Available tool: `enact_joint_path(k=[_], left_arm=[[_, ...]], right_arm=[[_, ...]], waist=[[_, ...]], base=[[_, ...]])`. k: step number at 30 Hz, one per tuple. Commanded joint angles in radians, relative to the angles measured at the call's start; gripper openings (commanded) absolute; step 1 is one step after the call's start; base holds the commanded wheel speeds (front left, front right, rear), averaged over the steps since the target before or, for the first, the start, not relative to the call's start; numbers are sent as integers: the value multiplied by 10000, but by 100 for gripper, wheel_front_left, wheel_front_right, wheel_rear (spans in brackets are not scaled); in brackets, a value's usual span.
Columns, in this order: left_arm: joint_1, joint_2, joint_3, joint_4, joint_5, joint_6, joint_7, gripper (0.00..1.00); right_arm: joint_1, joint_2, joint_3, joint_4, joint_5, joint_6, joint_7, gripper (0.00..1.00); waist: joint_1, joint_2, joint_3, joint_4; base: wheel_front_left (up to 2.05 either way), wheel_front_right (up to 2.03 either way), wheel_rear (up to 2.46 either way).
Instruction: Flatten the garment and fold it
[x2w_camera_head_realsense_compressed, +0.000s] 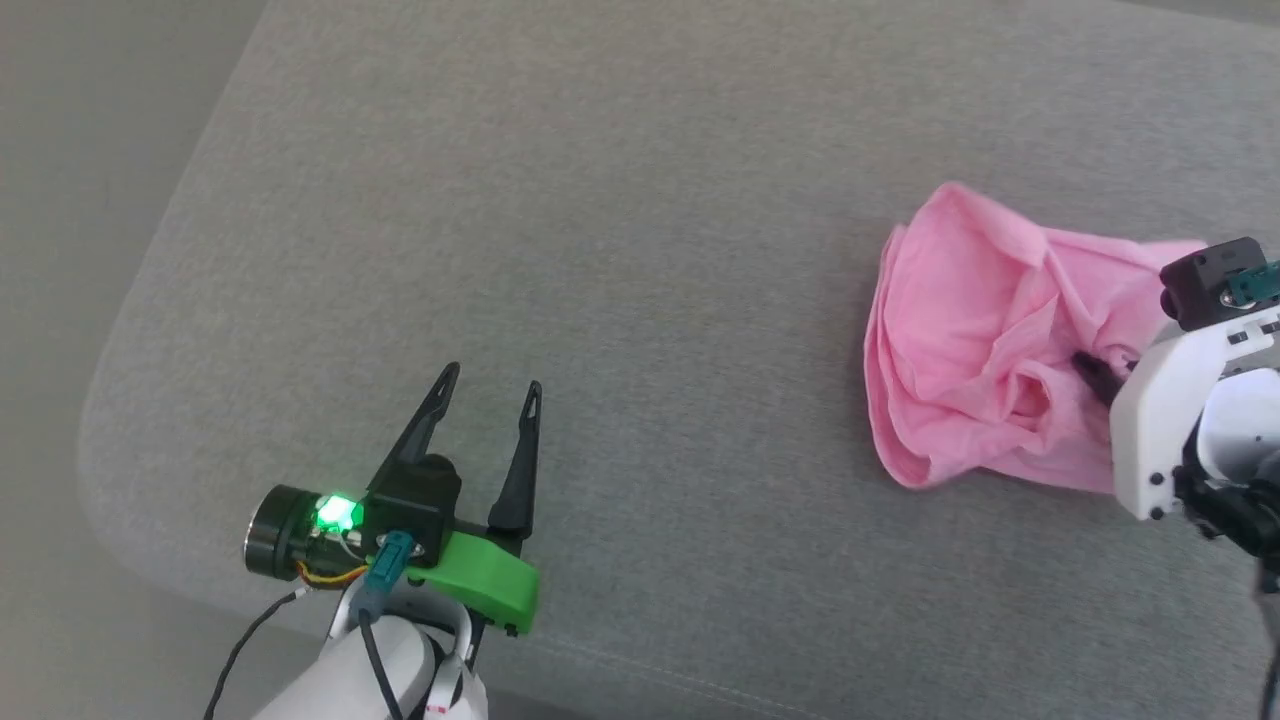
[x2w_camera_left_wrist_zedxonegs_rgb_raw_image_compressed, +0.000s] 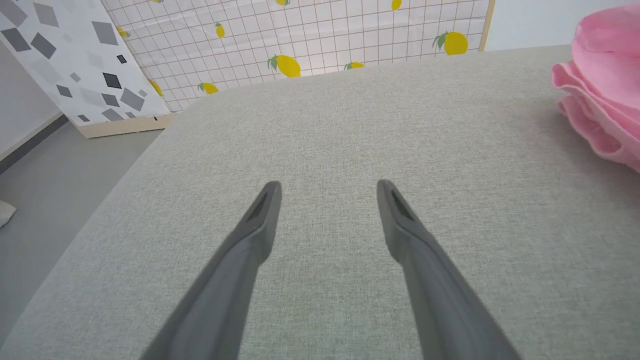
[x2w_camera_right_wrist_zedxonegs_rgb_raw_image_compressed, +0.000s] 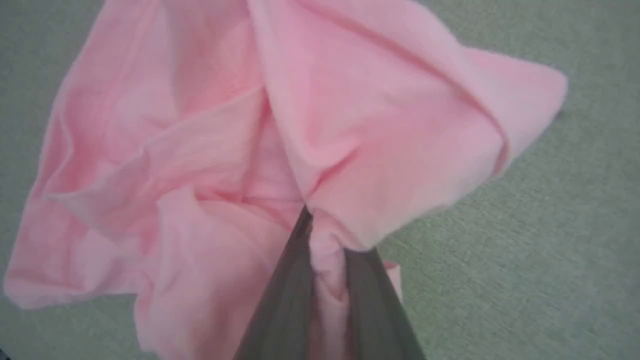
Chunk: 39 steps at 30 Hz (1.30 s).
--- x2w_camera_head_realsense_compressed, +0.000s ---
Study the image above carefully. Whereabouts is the grey fabric sofa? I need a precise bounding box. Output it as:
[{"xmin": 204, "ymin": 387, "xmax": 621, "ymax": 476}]
[{"xmin": 78, "ymin": 0, "xmax": 1280, "ymax": 720}]

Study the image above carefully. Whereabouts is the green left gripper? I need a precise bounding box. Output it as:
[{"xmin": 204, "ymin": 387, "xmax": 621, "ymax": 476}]
[{"xmin": 370, "ymin": 363, "xmax": 543, "ymax": 636}]

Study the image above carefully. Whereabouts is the teal right camera plug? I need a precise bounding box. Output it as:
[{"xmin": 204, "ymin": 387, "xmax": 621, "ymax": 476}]
[{"xmin": 1228, "ymin": 262, "xmax": 1280, "ymax": 307}]

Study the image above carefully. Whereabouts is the black cable with teal plug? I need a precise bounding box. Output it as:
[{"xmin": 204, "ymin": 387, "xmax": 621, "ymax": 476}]
[{"xmin": 355, "ymin": 532, "xmax": 419, "ymax": 720}]

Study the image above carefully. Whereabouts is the pink garment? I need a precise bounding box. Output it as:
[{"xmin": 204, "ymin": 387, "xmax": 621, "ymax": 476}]
[{"xmin": 863, "ymin": 181, "xmax": 1211, "ymax": 496}]

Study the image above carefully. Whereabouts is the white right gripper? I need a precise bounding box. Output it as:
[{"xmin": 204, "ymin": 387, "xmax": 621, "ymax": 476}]
[{"xmin": 1075, "ymin": 305, "xmax": 1280, "ymax": 521}]

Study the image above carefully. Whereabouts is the thin black cable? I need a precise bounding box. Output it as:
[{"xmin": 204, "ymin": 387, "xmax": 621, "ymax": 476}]
[{"xmin": 205, "ymin": 590, "xmax": 306, "ymax": 720}]

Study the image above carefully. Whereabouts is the black cylindrical motor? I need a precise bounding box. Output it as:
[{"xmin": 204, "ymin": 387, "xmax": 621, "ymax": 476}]
[{"xmin": 245, "ymin": 485, "xmax": 371, "ymax": 586}]

